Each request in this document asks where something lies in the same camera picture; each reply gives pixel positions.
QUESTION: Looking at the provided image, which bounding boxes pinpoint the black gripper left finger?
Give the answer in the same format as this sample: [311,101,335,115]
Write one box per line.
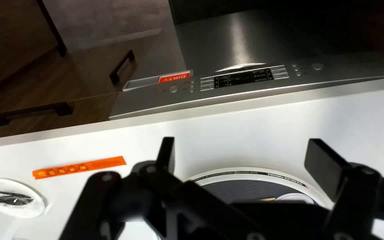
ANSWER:
[60,135,264,240]

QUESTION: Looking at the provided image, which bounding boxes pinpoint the black spoon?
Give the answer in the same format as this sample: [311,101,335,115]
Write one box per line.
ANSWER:
[0,189,35,207]

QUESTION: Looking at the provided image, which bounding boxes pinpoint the round black white-rimmed tray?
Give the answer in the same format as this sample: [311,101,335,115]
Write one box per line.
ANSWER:
[187,165,334,210]

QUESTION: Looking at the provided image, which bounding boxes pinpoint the brown wooden drawer cabinet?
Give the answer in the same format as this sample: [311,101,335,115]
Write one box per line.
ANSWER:
[0,0,190,141]

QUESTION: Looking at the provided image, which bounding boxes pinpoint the long black drawer handle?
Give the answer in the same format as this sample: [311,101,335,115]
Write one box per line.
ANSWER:
[0,101,75,127]

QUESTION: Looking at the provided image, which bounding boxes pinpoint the stainless steel dishwasher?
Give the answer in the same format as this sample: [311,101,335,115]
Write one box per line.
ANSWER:
[110,0,384,119]

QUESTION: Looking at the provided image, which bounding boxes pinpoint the small white oval dish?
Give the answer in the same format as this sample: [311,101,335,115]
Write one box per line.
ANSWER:
[0,177,50,219]

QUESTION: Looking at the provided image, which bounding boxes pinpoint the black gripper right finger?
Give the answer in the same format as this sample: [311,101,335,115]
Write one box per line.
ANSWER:
[304,137,384,240]

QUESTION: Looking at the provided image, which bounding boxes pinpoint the orange ruler strip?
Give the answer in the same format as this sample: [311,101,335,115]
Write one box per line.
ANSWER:
[31,154,128,181]

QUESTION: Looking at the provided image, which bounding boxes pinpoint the short black drawer handle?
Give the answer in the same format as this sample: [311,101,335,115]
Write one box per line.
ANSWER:
[108,49,139,87]

